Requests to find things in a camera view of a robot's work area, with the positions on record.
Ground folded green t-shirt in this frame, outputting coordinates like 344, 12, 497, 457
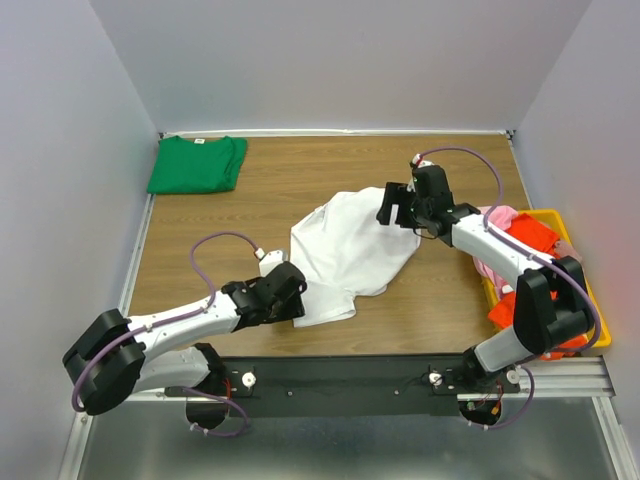
147, 136, 248, 195

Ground white t-shirt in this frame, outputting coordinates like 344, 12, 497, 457
290, 187, 421, 328

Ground aluminium frame rail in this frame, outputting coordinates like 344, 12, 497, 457
124, 357, 615, 399

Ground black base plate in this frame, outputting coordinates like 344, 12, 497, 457
164, 353, 521, 419

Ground orange t-shirt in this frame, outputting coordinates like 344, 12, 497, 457
474, 206, 582, 330

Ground yellow plastic bin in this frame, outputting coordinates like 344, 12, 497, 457
480, 208, 613, 357

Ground purple cable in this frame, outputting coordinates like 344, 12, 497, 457
72, 230, 266, 439
409, 145, 604, 431

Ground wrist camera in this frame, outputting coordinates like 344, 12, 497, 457
410, 154, 433, 170
255, 248, 288, 277

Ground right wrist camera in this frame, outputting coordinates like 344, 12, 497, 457
410, 154, 433, 170

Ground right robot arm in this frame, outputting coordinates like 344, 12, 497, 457
376, 163, 601, 392

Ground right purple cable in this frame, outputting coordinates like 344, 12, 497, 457
409, 145, 604, 431

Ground pink t-shirt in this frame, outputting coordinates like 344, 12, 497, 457
473, 205, 519, 300

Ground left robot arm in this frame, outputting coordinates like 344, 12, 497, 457
62, 261, 307, 416

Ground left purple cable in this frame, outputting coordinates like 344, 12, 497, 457
72, 230, 266, 439

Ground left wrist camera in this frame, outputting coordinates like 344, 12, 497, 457
255, 248, 288, 277

